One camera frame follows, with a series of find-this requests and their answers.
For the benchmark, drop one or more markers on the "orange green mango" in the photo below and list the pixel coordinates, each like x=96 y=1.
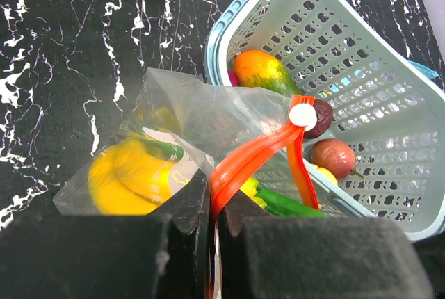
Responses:
x=255 y=69

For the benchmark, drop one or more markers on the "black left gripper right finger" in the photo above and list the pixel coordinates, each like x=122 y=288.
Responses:
x=265 y=256

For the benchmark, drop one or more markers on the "clear bag orange zipper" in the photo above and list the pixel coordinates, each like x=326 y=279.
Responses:
x=213 y=121

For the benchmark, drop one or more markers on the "yellow banana bunch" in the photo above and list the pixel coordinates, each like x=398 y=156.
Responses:
x=145 y=167

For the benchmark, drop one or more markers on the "brown passion fruit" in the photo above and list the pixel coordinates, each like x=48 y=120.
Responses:
x=336 y=156

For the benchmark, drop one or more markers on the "green chili pepper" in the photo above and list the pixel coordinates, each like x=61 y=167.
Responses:
x=281 y=205

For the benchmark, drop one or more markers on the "clear bag blue zipper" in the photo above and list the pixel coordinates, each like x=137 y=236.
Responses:
x=426 y=71

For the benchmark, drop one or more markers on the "dark purple passion fruit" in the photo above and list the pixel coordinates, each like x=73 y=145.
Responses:
x=324 y=114

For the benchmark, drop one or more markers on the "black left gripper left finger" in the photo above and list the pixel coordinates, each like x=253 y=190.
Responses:
x=161 y=255

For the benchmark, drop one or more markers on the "light green plastic basket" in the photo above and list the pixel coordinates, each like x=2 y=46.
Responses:
x=388 y=111

